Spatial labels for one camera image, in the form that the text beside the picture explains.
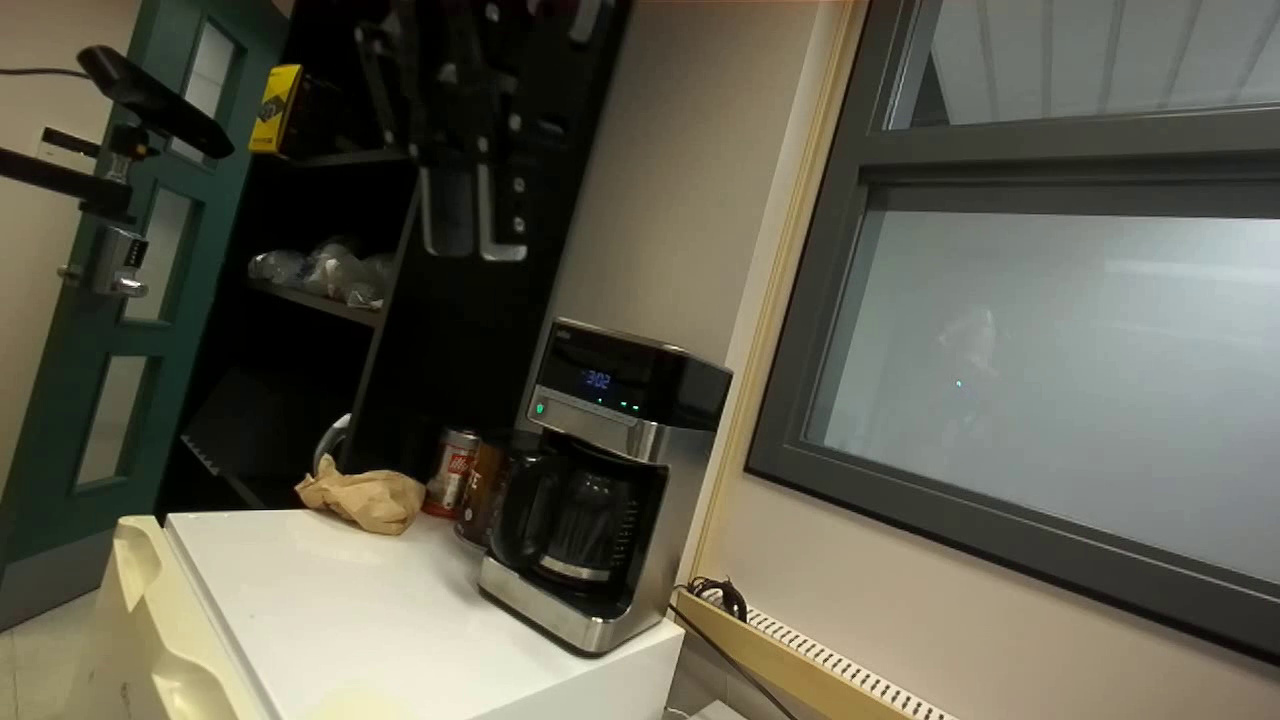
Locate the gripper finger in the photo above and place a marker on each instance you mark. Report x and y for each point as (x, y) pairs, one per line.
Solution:
(502, 215)
(447, 210)

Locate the glass coffee carafe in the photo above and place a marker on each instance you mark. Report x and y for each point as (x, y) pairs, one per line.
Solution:
(580, 520)

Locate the green door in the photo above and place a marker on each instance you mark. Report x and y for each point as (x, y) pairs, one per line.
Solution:
(70, 400)

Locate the camera on mount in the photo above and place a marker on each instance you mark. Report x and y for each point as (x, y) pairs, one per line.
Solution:
(150, 100)

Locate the black and steel coffee maker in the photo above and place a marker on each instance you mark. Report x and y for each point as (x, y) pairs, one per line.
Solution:
(640, 400)

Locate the yellow box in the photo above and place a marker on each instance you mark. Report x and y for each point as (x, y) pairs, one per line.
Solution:
(276, 108)

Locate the black shelf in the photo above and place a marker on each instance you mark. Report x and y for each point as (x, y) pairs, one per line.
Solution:
(450, 350)

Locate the brown coffee jar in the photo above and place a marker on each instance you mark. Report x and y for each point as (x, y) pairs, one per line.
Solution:
(480, 490)

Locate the silver door keypad lock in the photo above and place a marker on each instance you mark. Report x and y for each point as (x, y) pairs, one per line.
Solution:
(120, 262)

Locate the silver and red coffee can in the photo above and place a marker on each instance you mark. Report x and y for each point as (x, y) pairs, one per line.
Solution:
(452, 470)

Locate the heap of clear plastic bags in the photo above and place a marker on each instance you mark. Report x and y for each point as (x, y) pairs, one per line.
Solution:
(325, 270)

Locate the grey framed window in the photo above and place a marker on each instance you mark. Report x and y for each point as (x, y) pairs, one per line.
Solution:
(1050, 380)

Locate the white mini fridge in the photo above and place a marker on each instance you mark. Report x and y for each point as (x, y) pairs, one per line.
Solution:
(350, 610)

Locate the baseboard heater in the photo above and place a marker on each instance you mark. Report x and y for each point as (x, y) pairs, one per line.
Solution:
(800, 665)

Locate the crumpled brown paper bag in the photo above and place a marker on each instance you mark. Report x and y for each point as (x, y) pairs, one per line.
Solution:
(365, 497)

